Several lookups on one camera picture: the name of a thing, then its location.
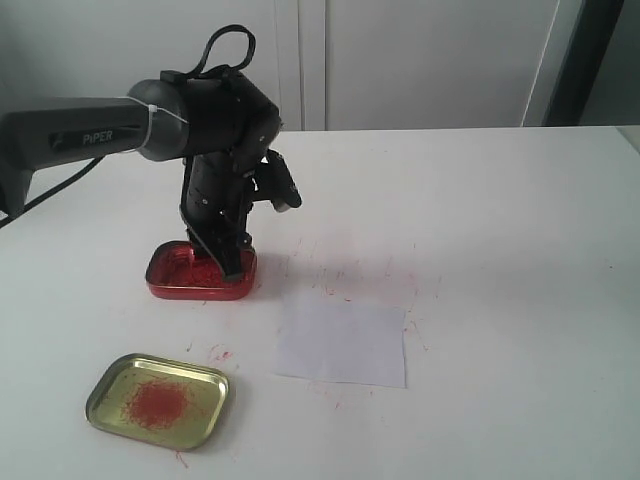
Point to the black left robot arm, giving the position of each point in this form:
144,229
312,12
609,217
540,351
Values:
221,127

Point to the red ink pad tin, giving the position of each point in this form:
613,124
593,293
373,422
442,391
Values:
175,273

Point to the gold tin lid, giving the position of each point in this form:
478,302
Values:
158,401

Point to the white paper sheet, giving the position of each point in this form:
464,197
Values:
341,341

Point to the dark vertical post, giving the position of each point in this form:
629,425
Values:
592,33

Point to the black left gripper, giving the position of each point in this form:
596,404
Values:
199,219

